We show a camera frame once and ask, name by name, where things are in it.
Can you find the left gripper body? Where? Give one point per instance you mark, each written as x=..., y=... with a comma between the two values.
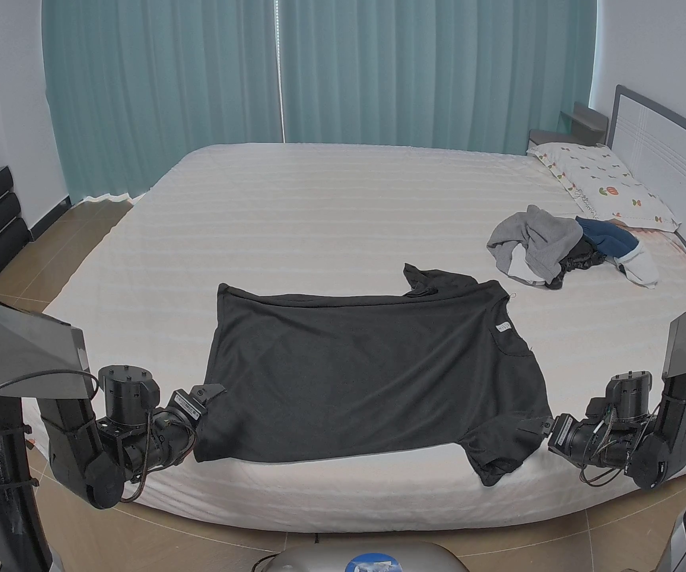
x=170, y=432

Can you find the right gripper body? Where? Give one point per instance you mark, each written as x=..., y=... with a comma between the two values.
x=578, y=441

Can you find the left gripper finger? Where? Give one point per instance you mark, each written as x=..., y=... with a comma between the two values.
x=207, y=392

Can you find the black T-shirt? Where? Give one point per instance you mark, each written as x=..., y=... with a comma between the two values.
x=366, y=379

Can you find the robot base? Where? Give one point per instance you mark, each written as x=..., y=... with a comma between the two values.
x=319, y=560

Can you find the pile of clothes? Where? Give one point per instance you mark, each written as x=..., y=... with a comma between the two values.
x=539, y=236

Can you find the bed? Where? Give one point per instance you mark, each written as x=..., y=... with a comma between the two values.
x=319, y=212

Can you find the white printed pillow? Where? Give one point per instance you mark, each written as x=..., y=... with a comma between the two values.
x=605, y=182

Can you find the blue-green curtain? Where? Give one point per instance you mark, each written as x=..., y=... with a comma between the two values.
x=158, y=81
x=438, y=51

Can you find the grey bedside table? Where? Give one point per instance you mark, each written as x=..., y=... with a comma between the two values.
x=587, y=120

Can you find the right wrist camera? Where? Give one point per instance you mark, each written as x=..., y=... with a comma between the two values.
x=598, y=410

